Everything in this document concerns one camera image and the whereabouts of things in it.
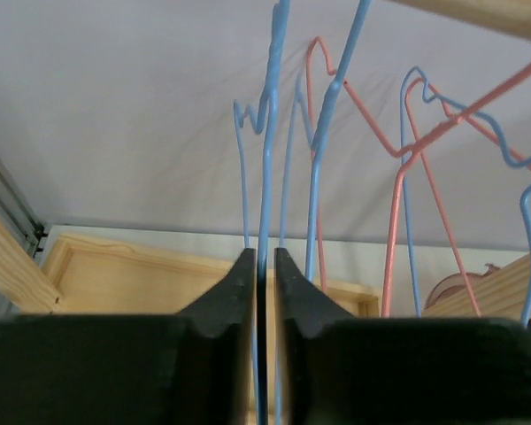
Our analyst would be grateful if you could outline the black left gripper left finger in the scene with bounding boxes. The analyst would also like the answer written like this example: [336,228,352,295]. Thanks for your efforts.
[0,249,255,424]

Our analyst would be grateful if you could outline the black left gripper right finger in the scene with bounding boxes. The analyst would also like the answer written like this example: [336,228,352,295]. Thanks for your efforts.
[274,248,531,424]

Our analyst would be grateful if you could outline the pink wire hanger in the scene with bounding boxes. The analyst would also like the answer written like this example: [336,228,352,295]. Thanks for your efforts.
[305,36,408,292]
[380,43,531,319]

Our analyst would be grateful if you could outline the pink plastic basket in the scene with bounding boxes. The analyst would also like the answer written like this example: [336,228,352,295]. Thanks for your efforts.
[424,263,500,310]

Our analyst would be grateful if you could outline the wooden clothes rack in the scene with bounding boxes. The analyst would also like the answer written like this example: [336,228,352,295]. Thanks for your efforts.
[0,0,531,425]

